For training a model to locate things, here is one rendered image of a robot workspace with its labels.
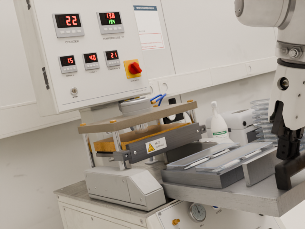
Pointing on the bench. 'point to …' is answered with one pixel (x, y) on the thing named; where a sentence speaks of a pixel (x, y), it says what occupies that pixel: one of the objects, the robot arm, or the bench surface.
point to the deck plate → (76, 188)
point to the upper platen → (133, 137)
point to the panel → (213, 218)
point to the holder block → (176, 178)
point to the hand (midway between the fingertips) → (287, 149)
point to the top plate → (137, 114)
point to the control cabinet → (84, 61)
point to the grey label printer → (238, 126)
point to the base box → (105, 216)
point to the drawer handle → (289, 170)
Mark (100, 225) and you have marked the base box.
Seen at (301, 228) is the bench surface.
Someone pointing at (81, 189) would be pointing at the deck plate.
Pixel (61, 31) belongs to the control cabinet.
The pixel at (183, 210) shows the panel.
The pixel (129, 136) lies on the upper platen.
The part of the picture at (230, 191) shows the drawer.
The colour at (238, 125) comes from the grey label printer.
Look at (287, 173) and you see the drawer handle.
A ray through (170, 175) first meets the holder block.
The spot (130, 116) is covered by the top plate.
